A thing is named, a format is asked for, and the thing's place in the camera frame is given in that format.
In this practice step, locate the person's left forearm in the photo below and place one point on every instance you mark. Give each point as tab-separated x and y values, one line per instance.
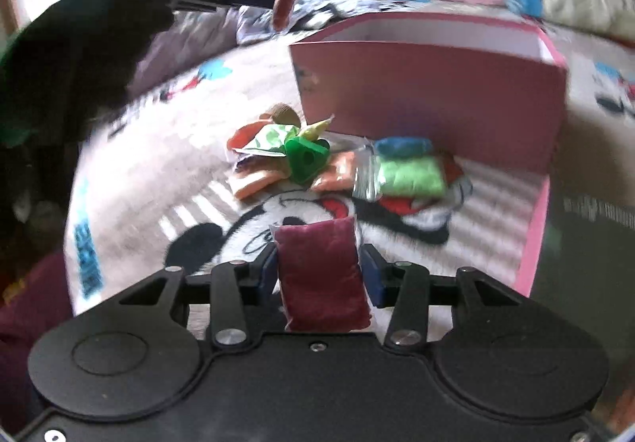
74	75

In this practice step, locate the green plastic clay mould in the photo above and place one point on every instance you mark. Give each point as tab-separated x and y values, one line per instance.
305	159

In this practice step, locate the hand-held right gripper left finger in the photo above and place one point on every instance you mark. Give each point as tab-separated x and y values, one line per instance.
270	273

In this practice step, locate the person's maroon clothing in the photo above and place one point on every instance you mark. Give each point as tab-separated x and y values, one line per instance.
30	323

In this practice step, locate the pink cardboard box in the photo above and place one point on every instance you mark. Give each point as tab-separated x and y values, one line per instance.
421	95

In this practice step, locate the purple quilt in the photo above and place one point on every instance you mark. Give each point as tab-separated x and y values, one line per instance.
198	45

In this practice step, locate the pile of coloured clay packets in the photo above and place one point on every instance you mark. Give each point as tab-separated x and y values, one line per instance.
407	176

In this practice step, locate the dark red clay packet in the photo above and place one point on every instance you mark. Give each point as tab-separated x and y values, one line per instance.
322	273

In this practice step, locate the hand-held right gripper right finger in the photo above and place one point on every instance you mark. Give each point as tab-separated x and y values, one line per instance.
372	278

